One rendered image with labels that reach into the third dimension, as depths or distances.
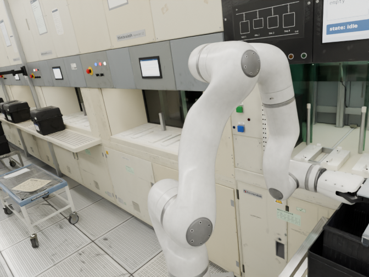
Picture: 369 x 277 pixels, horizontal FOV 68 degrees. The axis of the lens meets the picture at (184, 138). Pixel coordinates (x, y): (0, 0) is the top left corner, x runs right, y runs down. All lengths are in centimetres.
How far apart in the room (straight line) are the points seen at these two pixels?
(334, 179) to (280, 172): 15
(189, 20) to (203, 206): 105
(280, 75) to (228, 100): 19
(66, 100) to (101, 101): 153
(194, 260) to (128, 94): 199
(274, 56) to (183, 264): 58
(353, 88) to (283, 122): 130
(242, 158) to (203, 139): 82
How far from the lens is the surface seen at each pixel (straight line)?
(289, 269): 109
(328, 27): 113
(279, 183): 85
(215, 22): 137
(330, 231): 86
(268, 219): 154
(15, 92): 528
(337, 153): 160
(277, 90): 77
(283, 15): 119
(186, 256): 77
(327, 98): 213
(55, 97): 386
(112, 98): 247
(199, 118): 64
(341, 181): 88
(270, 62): 74
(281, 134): 83
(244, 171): 147
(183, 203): 63
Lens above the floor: 153
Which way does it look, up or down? 19 degrees down
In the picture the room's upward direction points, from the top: 8 degrees counter-clockwise
